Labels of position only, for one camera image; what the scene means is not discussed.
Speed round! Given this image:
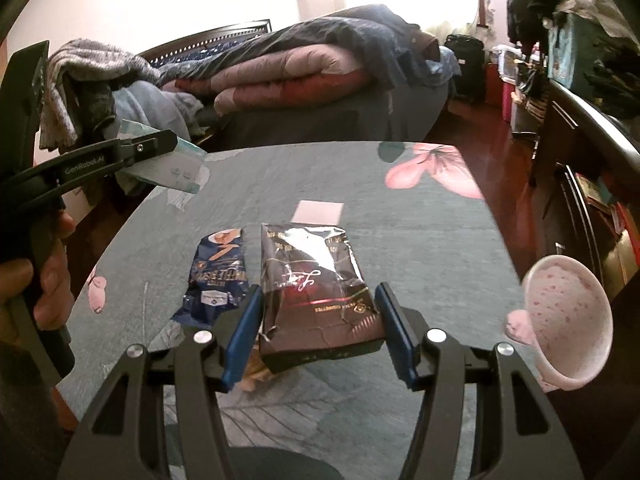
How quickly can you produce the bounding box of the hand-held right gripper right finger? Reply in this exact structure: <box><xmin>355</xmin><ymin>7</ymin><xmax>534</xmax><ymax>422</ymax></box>
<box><xmin>375</xmin><ymin>282</ymin><xmax>586</xmax><ymax>480</ymax></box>

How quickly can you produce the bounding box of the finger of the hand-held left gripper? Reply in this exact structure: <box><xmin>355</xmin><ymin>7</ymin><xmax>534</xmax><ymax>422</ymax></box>
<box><xmin>0</xmin><ymin>129</ymin><xmax>180</xmax><ymax>212</ymax></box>

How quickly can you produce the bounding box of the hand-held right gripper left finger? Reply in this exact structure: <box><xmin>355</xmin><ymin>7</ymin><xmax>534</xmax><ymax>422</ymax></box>
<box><xmin>60</xmin><ymin>286</ymin><xmax>265</xmax><ymax>480</ymax></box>

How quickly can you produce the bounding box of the dark blue snack wrapper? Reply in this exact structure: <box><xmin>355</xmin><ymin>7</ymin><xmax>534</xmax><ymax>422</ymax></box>
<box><xmin>170</xmin><ymin>227</ymin><xmax>261</xmax><ymax>328</ymax></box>

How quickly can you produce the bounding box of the dark cigarette pack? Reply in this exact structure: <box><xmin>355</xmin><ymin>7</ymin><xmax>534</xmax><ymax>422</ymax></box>
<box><xmin>257</xmin><ymin>221</ymin><xmax>387</xmax><ymax>373</ymax></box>

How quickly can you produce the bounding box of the light blue tissue packet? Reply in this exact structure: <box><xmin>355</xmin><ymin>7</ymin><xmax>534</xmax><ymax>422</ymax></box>
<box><xmin>117</xmin><ymin>119</ymin><xmax>207</xmax><ymax>195</ymax></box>

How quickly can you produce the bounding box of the pink speckled trash bin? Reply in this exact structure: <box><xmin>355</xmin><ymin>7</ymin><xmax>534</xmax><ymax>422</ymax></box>
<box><xmin>520</xmin><ymin>254</ymin><xmax>615</xmax><ymax>393</ymax></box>

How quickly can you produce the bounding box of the person's left hand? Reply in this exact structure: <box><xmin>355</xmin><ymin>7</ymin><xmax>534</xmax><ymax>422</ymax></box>
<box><xmin>0</xmin><ymin>210</ymin><xmax>77</xmax><ymax>346</ymax></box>

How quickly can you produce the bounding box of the dark garment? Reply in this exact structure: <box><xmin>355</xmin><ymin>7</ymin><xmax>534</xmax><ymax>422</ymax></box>
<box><xmin>75</xmin><ymin>80</ymin><xmax>118</xmax><ymax>146</ymax></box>

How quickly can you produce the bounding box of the grey knitted blanket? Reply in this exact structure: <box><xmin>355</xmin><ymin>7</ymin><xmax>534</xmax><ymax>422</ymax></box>
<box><xmin>39</xmin><ymin>40</ymin><xmax>163</xmax><ymax>153</ymax></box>

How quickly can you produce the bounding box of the light blue blanket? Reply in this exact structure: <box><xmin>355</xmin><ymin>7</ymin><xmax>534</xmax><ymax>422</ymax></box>
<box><xmin>107</xmin><ymin>80</ymin><xmax>206</xmax><ymax>196</ymax></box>

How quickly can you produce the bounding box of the small white box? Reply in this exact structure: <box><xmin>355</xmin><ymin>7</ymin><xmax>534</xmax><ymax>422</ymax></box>
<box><xmin>291</xmin><ymin>200</ymin><xmax>346</xmax><ymax>224</ymax></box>

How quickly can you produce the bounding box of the starry blue pillow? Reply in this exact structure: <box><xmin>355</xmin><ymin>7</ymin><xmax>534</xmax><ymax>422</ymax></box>
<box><xmin>150</xmin><ymin>42</ymin><xmax>241</xmax><ymax>68</ymax></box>

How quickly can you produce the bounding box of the dark wooden headboard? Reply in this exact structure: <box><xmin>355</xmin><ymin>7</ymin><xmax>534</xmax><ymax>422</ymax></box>
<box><xmin>137</xmin><ymin>19</ymin><xmax>273</xmax><ymax>68</ymax></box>

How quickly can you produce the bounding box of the folded pink quilt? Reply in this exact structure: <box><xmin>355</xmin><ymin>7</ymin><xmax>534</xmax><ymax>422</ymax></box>
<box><xmin>165</xmin><ymin>42</ymin><xmax>373</xmax><ymax>111</ymax></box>

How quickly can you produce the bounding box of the red storage box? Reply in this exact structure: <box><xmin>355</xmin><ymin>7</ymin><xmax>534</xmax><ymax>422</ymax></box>
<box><xmin>501</xmin><ymin>80</ymin><xmax>521</xmax><ymax>123</ymax></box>

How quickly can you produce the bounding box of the dark wooden dresser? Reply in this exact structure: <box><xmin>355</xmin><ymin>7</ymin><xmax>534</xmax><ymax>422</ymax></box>
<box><xmin>530</xmin><ymin>80</ymin><xmax>640</xmax><ymax>321</ymax></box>

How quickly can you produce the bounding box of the black suitcase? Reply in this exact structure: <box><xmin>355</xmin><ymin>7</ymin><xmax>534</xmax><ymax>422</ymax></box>
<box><xmin>444</xmin><ymin>33</ymin><xmax>487</xmax><ymax>103</ymax></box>

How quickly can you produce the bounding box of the clear storage box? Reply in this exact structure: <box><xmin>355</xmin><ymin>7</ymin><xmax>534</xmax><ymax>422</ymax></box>
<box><xmin>491</xmin><ymin>44</ymin><xmax>521</xmax><ymax>86</ymax></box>

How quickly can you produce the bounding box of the teal storage box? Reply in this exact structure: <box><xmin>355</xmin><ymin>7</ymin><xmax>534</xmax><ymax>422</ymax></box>
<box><xmin>547</xmin><ymin>10</ymin><xmax>631</xmax><ymax>96</ymax></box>

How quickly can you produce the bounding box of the pile of dark clothes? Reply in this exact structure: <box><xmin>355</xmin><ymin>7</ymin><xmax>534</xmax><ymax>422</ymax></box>
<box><xmin>585</xmin><ymin>57</ymin><xmax>640</xmax><ymax>121</ymax></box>

